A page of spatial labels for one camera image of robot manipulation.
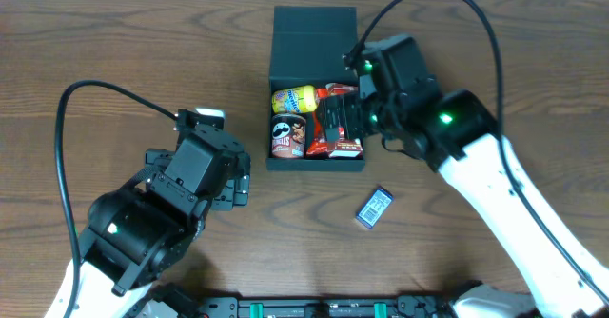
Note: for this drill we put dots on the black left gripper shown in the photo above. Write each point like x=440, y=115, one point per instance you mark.
x=239, y=185

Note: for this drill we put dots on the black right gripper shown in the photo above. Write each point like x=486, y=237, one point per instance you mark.
x=340, y=116

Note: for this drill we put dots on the yellow candy bottle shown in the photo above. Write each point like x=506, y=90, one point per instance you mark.
x=298, y=100

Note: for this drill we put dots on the red Hacks candy bag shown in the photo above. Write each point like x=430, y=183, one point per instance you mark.
x=318, y=146

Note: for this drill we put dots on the red Hello Panda box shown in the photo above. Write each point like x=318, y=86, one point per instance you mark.
x=344, y=148

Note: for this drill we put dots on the red Pringles can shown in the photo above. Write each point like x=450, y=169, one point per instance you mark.
x=288, y=136

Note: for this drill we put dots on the dark green gift box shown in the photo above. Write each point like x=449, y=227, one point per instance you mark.
x=308, y=44

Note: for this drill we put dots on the blue barcode small box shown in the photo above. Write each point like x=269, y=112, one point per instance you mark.
x=374, y=207

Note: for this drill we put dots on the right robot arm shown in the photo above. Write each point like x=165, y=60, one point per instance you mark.
x=457, y=137

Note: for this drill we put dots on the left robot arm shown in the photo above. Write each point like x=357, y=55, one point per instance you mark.
x=146, y=226

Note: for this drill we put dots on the black mounting rail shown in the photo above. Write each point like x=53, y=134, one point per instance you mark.
x=172, y=301

